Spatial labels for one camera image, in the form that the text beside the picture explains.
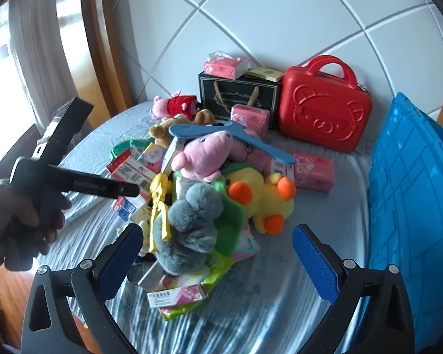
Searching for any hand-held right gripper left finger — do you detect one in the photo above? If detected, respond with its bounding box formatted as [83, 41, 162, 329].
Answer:
[21, 223, 144, 354]

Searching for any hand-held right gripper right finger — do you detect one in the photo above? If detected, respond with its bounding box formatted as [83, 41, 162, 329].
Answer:
[292, 223, 416, 354]

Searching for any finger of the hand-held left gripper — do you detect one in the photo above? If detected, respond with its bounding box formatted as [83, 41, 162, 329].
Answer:
[49, 165, 140, 198]

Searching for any large white barcode box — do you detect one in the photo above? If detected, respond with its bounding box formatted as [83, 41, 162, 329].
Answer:
[131, 162, 159, 196]

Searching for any blue plastic crate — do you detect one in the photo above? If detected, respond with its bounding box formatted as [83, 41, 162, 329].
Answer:
[362, 92, 443, 354]

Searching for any person's left hand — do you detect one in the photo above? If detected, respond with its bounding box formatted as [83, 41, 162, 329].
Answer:
[0, 180, 73, 277]

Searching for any blue striped bed sheet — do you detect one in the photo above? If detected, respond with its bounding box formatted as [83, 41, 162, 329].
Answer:
[57, 99, 373, 354]

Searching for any silver grey box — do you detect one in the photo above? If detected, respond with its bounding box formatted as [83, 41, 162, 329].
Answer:
[127, 262, 170, 292]

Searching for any small white plush toy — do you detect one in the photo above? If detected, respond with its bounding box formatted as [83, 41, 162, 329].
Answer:
[138, 219, 152, 255]

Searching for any red green white box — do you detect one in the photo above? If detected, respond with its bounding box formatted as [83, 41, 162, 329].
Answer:
[107, 151, 148, 183]

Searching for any clear plastic packet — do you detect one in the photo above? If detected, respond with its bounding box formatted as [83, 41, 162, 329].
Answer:
[113, 197, 141, 222]

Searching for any green foil bag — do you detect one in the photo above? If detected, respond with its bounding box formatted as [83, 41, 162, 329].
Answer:
[110, 139, 152, 163]

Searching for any small white box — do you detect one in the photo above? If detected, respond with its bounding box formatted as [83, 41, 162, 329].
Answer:
[129, 204, 156, 225]

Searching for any white pink medicine box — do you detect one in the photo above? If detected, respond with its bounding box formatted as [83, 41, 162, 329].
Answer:
[148, 284, 209, 308]

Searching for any yellow pink box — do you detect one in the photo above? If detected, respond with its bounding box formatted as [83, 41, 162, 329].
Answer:
[138, 144, 168, 170]

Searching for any pastel printed tissue pack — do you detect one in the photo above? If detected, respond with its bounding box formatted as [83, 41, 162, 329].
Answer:
[231, 225, 261, 262]

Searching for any yellow duck plush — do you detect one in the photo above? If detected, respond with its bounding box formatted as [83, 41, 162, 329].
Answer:
[227, 171, 296, 235]

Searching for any grey plush toy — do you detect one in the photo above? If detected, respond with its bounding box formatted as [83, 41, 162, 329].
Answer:
[157, 184, 224, 275]

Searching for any white blue box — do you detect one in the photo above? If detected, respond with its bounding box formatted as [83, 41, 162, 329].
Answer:
[160, 138, 187, 176]

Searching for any window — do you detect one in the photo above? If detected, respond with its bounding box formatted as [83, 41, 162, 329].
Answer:
[0, 4, 34, 163]

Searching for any pink tissue pack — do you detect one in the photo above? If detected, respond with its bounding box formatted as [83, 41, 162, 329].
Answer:
[264, 158, 296, 181]
[203, 51, 249, 80]
[293, 153, 336, 192]
[231, 104, 271, 135]

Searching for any brown bear plush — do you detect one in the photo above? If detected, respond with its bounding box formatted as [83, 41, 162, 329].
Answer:
[149, 110, 216, 148]

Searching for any lime green packet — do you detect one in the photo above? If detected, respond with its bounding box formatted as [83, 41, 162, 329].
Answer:
[160, 249, 235, 321]

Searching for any sheer curtain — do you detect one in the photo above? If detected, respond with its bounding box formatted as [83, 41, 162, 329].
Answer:
[7, 0, 93, 137]

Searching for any pig plush in red clothes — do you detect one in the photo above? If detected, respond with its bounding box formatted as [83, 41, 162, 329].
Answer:
[152, 94, 200, 119]

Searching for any light pink pig plush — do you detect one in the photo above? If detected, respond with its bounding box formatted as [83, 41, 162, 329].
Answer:
[171, 131, 237, 183]

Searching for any pink pig plush with glasses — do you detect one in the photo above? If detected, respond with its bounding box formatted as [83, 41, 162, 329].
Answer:
[229, 129, 272, 172]

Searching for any blue clothes hanger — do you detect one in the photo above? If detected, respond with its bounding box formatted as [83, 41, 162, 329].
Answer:
[169, 122, 297, 165]

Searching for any red bear-face suitcase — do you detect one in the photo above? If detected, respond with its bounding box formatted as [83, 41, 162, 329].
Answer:
[278, 55, 373, 153]

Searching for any black gift bag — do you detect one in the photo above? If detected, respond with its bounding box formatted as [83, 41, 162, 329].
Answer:
[198, 71, 283, 124]

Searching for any gold flat box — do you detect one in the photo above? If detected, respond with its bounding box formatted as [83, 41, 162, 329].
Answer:
[248, 67, 284, 82]

